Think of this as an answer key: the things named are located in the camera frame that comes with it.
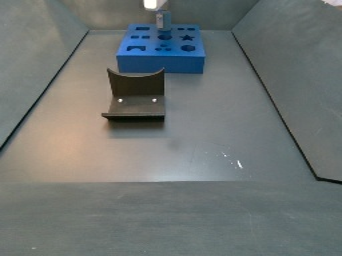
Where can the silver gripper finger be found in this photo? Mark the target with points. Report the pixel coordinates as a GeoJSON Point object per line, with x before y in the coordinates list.
{"type": "Point", "coordinates": [160, 19]}

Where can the blue shape sorting block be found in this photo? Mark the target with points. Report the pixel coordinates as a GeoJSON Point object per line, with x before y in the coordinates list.
{"type": "Point", "coordinates": [149, 49]}

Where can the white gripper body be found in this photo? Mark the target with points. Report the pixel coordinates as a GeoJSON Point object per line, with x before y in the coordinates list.
{"type": "Point", "coordinates": [154, 4]}

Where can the black curved holder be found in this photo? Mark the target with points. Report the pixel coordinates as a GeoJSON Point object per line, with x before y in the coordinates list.
{"type": "Point", "coordinates": [138, 96]}

